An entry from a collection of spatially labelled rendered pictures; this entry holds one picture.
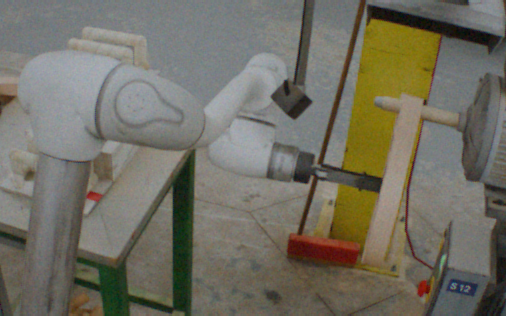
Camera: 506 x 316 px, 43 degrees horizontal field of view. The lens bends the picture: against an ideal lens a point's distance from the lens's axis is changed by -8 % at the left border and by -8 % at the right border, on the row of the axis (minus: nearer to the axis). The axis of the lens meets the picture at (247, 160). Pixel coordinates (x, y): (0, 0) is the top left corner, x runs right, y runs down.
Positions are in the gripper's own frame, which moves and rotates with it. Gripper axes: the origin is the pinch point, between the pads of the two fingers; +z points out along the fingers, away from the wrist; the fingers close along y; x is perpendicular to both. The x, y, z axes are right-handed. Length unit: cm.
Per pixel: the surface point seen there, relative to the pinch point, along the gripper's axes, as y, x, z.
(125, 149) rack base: -6, -6, -65
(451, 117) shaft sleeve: 6.5, 19.1, 12.8
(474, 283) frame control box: 27.4, -12.4, 23.8
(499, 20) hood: 20.5, 41.2, 17.9
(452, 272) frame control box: 28.2, -11.0, 18.4
